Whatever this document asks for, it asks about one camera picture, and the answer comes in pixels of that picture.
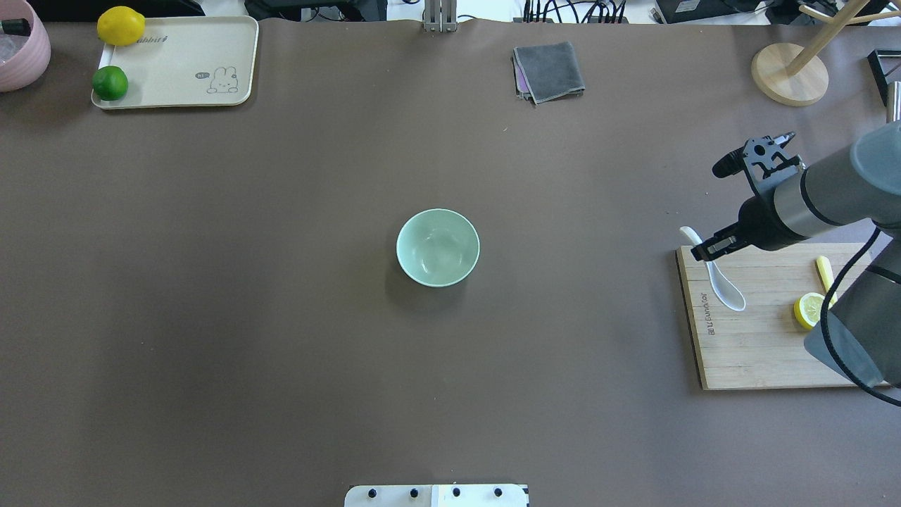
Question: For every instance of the wooden mug tree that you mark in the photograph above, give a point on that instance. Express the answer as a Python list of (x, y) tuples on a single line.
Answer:
[(793, 75)]

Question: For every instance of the white ceramic spoon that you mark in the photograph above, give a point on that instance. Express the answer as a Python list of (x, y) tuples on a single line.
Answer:
[(726, 291)]

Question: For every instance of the green lime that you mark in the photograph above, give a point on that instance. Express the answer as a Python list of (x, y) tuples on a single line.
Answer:
[(110, 83)]

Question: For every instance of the yellow plastic knife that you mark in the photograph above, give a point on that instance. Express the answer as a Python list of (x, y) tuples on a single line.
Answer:
[(827, 298)]

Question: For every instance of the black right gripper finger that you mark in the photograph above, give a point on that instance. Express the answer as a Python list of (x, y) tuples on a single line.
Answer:
[(722, 243)]

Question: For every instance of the metal scoop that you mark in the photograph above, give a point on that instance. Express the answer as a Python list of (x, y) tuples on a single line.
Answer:
[(893, 101)]

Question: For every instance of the whole yellow lemon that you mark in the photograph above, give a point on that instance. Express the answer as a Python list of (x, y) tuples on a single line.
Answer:
[(120, 26)]

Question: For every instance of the aluminium frame post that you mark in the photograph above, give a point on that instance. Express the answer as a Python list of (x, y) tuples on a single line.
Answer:
[(440, 16)]

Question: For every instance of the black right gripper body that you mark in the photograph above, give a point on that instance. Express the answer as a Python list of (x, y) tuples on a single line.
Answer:
[(759, 221)]

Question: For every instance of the beige rabbit tray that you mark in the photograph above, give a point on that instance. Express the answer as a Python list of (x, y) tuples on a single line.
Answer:
[(186, 61)]

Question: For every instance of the pink bowl with ice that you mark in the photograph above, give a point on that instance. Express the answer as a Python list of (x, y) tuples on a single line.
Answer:
[(31, 60)]

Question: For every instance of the bamboo cutting board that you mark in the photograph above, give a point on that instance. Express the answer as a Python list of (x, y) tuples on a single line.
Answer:
[(760, 347)]

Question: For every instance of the grey folded cloth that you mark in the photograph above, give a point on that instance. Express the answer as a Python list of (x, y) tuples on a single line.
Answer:
[(547, 72)]

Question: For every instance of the lemon half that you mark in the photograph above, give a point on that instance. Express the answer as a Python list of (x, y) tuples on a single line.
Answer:
[(807, 309)]

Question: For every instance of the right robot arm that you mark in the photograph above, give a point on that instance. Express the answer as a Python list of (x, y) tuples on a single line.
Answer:
[(794, 202)]

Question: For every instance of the light green bowl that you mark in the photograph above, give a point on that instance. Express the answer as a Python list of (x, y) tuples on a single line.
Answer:
[(438, 248)]

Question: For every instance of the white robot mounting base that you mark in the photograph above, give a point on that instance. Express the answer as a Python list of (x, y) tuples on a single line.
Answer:
[(489, 494)]

